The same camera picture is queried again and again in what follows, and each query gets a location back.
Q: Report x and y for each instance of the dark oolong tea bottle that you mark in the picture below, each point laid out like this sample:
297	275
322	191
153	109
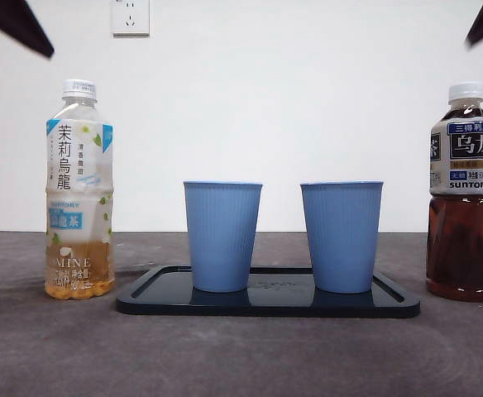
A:
462	244

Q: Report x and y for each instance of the dark blue rectangular tray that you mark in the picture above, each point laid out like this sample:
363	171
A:
266	307

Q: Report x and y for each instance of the blue ribbed plastic cup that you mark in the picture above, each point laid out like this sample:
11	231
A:
340	235
221	235

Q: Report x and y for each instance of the white wall socket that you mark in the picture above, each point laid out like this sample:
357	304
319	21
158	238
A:
130	18

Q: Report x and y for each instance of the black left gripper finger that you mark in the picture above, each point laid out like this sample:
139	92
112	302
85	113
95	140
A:
14	20

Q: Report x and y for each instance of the pale jasmine oolong tea bottle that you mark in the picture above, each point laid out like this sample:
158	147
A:
78	165

